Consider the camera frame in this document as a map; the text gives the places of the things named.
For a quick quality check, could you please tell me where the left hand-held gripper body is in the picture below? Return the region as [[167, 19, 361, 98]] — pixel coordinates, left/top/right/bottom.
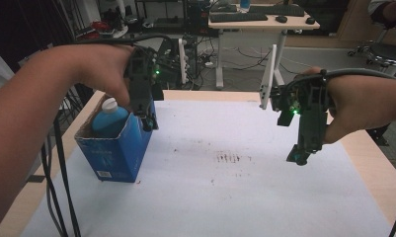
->
[[124, 38, 190, 119]]

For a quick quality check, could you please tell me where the black keyboard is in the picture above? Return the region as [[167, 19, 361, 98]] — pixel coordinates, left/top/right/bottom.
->
[[248, 4, 306, 18], [208, 12, 269, 24]]

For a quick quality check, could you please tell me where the round white table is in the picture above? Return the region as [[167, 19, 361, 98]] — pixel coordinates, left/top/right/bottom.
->
[[86, 24, 129, 40]]

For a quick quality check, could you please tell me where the round black stool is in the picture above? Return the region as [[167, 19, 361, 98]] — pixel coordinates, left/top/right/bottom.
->
[[347, 41, 396, 69]]

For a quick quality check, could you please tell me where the person's left hand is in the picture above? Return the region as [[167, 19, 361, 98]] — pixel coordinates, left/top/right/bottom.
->
[[71, 43, 136, 108]]

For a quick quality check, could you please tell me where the hanging black cable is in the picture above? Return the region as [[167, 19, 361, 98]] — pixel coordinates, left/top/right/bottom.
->
[[52, 113, 82, 237]]

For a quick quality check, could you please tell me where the grey right gripper cable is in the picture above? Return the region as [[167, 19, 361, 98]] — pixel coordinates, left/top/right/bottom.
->
[[295, 67, 396, 87]]

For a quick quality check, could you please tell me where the blue bottle with white cap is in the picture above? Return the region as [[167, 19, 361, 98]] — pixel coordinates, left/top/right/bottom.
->
[[91, 97, 131, 138]]

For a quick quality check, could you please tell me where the white table mat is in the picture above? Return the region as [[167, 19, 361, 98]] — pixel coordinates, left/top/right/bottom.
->
[[21, 100, 393, 237]]

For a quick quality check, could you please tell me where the black curtain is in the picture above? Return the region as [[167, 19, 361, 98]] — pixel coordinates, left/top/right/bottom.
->
[[0, 0, 75, 78]]

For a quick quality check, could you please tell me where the blue cardboard box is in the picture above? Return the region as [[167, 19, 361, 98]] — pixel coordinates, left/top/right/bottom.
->
[[74, 93, 158, 184]]

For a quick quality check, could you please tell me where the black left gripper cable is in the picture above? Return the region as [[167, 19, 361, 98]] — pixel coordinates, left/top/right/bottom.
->
[[71, 33, 178, 55]]

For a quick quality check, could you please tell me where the hanging grey cable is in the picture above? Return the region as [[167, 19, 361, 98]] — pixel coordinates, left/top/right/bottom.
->
[[40, 134, 66, 237]]

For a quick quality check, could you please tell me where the person's right hand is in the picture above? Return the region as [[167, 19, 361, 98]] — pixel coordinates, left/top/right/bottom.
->
[[293, 66, 395, 145]]

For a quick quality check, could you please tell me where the black computer tower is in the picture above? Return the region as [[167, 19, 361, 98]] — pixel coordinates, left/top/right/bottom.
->
[[185, 34, 201, 91]]

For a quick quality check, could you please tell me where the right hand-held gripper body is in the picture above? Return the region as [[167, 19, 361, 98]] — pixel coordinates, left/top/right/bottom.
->
[[259, 43, 336, 154]]

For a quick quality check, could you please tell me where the wooden desk with white legs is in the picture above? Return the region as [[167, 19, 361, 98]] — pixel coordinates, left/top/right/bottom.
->
[[207, 12, 321, 91]]

